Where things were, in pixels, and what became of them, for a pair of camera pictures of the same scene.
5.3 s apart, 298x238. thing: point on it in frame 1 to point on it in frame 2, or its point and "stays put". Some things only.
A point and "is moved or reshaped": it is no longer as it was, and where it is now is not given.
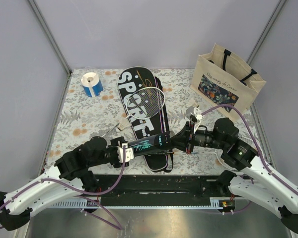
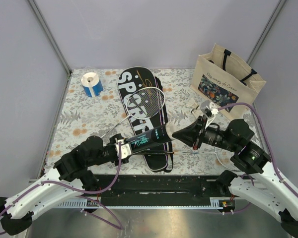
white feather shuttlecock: (123, 124) to (171, 127)
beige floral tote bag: (221, 78) stays put
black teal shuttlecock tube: (161, 141) is moved or reshaped
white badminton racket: (143, 103) stays put
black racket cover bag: (144, 98) stays put
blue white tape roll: (92, 85) stays put
